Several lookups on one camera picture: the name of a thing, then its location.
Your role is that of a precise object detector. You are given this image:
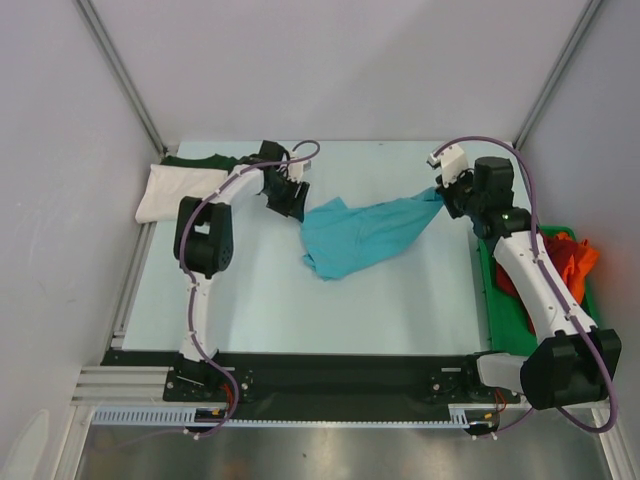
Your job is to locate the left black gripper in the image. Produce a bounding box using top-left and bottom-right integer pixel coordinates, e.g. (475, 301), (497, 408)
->
(263, 174), (309, 223)

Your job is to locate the light blue t shirt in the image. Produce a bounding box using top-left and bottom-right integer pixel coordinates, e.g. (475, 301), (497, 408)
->
(300, 188), (443, 281)

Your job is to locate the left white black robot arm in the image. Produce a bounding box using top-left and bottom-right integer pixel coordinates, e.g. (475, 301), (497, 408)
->
(163, 140), (320, 402)

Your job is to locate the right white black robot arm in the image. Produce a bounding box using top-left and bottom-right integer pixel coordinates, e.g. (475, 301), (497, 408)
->
(428, 146), (621, 410)

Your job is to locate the folded dark green t shirt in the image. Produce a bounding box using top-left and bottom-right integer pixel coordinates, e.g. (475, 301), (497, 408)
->
(160, 154), (268, 175)

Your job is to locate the folded white t shirt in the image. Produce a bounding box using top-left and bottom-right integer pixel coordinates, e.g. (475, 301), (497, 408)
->
(135, 165), (228, 224)

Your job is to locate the red t shirt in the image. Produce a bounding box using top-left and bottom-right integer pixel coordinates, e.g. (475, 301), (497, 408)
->
(493, 231), (593, 342)

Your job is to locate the green plastic tray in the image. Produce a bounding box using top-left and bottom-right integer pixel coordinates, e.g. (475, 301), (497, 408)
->
(478, 226), (602, 356)

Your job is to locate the orange t shirt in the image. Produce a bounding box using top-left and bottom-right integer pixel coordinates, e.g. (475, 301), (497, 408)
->
(562, 239), (600, 304)

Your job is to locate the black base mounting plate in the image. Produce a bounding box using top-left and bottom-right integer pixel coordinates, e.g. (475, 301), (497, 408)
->
(101, 349), (521, 424)

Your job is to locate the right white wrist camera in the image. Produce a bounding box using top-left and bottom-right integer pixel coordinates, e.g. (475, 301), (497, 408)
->
(427, 144), (469, 188)

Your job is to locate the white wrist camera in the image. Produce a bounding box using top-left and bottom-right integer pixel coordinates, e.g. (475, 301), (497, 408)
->
(427, 144), (469, 188)
(285, 158), (311, 183)

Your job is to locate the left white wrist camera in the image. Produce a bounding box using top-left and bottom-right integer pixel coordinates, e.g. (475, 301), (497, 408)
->
(285, 158), (311, 183)

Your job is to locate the grey slotted cable duct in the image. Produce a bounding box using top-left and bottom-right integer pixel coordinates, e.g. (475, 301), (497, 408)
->
(92, 406), (497, 429)

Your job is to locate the right aluminium corner post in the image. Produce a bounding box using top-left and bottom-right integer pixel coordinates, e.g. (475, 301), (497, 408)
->
(513, 0), (608, 150)

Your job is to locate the aluminium corner post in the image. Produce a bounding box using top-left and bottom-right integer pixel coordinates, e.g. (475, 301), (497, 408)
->
(513, 0), (608, 150)
(72, 0), (167, 158)

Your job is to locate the aluminium front frame rail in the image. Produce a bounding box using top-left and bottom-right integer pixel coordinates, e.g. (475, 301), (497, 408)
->
(69, 364), (617, 409)

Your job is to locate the left aluminium corner post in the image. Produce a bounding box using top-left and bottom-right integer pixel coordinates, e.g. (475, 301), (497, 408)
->
(72, 0), (167, 158)

